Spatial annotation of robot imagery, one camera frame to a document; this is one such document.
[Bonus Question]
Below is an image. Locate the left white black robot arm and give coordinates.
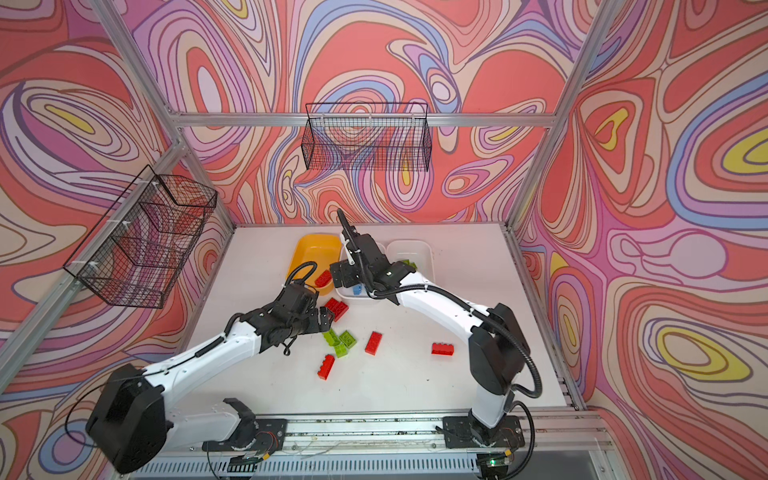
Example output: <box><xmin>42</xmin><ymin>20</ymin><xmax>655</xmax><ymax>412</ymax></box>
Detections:
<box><xmin>85</xmin><ymin>272</ymin><xmax>335</xmax><ymax>474</ymax></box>

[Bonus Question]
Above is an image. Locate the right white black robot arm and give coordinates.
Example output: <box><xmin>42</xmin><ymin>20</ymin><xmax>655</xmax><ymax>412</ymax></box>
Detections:
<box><xmin>330</xmin><ymin>208</ymin><xmax>543</xmax><ymax>447</ymax></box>

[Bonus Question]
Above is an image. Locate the middle white plastic bin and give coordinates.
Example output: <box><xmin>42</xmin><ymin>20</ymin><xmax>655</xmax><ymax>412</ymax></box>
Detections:
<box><xmin>335</xmin><ymin>241</ymin><xmax>386</xmax><ymax>302</ymax></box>

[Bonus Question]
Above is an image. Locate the white plastic bin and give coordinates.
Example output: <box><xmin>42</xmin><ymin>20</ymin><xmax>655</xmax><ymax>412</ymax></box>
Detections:
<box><xmin>385</xmin><ymin>239</ymin><xmax>436</xmax><ymax>282</ymax></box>
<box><xmin>335</xmin><ymin>241</ymin><xmax>386</xmax><ymax>302</ymax></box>

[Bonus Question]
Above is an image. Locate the yellow plastic bin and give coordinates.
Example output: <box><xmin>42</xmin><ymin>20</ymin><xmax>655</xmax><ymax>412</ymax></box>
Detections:
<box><xmin>287</xmin><ymin>234</ymin><xmax>342</xmax><ymax>296</ymax></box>

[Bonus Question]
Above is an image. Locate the red double lego near bins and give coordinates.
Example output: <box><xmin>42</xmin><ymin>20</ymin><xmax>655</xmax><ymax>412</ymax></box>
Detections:
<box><xmin>325</xmin><ymin>298</ymin><xmax>349</xmax><ymax>321</ymax></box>

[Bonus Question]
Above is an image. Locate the green lego cluster centre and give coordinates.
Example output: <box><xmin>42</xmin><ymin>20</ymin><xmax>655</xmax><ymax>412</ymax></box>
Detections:
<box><xmin>323</xmin><ymin>329</ymin><xmax>357</xmax><ymax>358</ymax></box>

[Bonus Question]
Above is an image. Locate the right white plastic bin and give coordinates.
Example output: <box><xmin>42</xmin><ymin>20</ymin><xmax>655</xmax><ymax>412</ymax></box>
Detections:
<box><xmin>385</xmin><ymin>239</ymin><xmax>436</xmax><ymax>282</ymax></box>

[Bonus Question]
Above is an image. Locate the back black wire basket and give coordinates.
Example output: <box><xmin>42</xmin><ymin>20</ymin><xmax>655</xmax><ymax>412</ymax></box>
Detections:
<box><xmin>301</xmin><ymin>101</ymin><xmax>433</xmax><ymax>173</ymax></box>

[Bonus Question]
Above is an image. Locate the black wire basket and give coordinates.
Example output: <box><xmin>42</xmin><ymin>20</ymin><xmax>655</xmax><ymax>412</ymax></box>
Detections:
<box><xmin>301</xmin><ymin>101</ymin><xmax>433</xmax><ymax>173</ymax></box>
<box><xmin>63</xmin><ymin>166</ymin><xmax>218</xmax><ymax>309</ymax></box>

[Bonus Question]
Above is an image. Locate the left black wire basket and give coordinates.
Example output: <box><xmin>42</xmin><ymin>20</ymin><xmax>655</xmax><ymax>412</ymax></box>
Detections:
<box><xmin>63</xmin><ymin>166</ymin><xmax>218</xmax><ymax>309</ymax></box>

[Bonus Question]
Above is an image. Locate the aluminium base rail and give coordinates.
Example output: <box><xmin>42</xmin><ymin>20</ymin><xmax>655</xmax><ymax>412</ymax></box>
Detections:
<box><xmin>119</xmin><ymin>410</ymin><xmax>607</xmax><ymax>457</ymax></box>

